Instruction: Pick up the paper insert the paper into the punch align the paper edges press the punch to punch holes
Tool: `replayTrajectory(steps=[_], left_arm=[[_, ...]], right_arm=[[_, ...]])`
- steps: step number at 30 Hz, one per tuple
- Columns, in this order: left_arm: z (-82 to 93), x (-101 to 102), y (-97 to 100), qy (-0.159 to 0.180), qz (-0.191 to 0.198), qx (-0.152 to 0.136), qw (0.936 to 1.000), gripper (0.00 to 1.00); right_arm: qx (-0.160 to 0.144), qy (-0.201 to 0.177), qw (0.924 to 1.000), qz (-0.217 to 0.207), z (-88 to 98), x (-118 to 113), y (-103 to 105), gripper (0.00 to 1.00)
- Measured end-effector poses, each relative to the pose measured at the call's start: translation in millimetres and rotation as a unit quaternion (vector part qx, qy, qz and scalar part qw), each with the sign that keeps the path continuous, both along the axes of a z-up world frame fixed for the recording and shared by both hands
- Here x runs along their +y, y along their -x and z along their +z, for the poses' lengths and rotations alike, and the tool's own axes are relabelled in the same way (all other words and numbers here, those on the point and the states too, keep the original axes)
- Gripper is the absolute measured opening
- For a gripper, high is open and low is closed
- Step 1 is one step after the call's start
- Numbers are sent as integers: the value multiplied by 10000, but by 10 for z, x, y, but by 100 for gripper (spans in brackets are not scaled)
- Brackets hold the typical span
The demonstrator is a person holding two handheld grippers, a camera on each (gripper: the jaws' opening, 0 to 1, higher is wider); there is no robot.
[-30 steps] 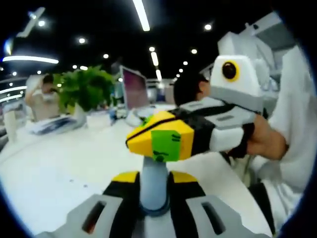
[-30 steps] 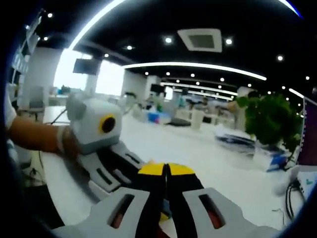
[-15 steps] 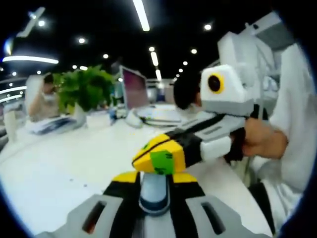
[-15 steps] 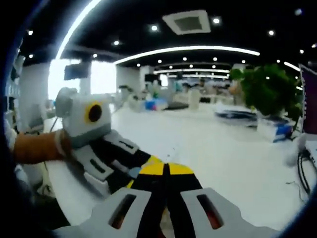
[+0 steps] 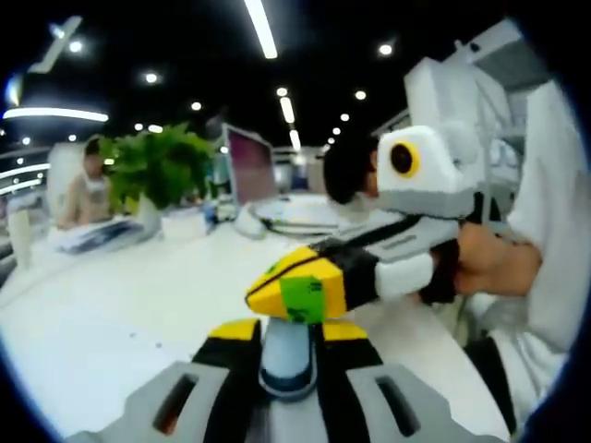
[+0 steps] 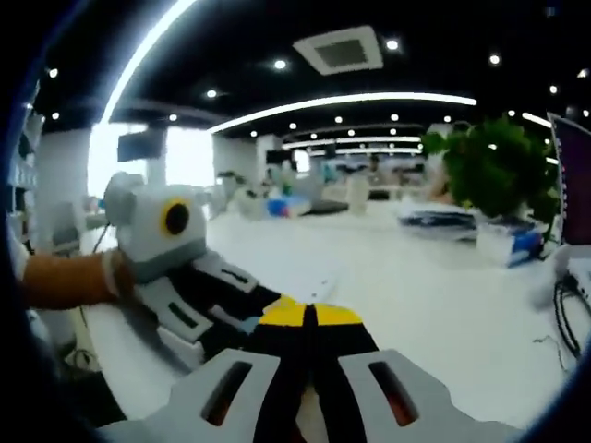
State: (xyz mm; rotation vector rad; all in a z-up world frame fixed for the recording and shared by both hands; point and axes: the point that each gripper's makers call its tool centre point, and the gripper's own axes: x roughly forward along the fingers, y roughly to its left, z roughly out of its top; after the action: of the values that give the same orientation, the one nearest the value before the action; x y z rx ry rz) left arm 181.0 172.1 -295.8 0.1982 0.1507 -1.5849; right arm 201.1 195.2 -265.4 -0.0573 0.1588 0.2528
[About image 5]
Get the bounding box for white square pillar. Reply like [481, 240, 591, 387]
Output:
[404, 58, 512, 162]

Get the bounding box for stack of printed papers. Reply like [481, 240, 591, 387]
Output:
[50, 218, 142, 256]

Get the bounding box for black band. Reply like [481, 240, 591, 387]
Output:
[464, 335, 519, 436]

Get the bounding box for ceiling light strips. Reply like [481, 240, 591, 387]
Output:
[0, 0, 304, 198]

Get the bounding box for black laptop cable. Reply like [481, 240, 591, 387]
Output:
[258, 215, 342, 233]

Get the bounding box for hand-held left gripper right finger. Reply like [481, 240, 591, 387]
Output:
[316, 321, 502, 443]

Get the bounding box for white tall vase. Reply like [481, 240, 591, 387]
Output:
[6, 210, 34, 271]

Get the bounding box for person's right hand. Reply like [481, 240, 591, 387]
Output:
[454, 223, 514, 296]

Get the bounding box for white column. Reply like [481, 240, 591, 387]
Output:
[47, 141, 93, 222]

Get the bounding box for ceiling air conditioner vent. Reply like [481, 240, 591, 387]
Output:
[26, 15, 84, 75]

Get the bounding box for white storage shelf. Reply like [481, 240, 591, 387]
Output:
[454, 20, 553, 186]

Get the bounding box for white cardboard box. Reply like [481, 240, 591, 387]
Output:
[160, 208, 208, 240]

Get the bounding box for green potted plant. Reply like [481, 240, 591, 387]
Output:
[98, 122, 217, 234]

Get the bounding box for ceiling spot lights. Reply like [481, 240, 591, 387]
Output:
[0, 41, 393, 149]

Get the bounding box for laptop with purple screen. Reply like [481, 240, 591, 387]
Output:
[223, 123, 296, 218]

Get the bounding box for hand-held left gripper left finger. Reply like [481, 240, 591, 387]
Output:
[66, 317, 263, 443]

